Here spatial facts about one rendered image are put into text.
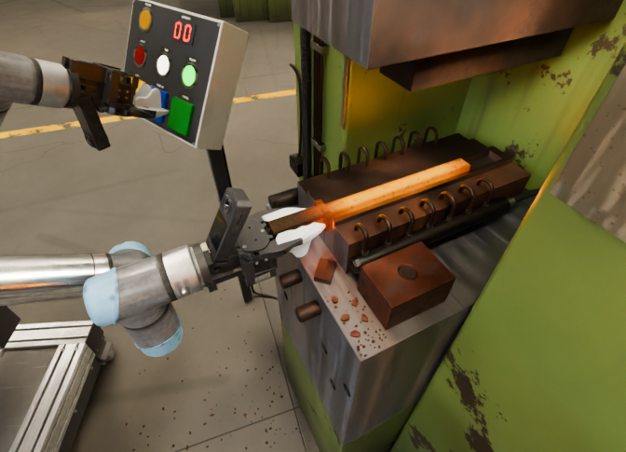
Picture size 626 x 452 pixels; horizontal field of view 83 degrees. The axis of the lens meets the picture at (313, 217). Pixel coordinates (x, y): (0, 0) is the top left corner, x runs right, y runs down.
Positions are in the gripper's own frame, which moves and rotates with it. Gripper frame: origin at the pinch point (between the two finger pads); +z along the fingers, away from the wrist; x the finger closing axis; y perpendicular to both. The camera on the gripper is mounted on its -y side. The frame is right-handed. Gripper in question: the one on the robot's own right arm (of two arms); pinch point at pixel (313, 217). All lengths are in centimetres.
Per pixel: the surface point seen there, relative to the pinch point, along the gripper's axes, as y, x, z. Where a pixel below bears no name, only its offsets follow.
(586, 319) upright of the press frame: -6.7, 34.1, 16.7
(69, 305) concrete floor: 100, -91, -80
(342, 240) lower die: 1.8, 5.6, 2.7
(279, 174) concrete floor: 100, -139, 45
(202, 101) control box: -5.4, -39.8, -8.0
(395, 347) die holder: 9.6, 22.1, 3.0
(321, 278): 7.3, 7.2, -1.9
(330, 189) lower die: 1.0, -6.2, 6.7
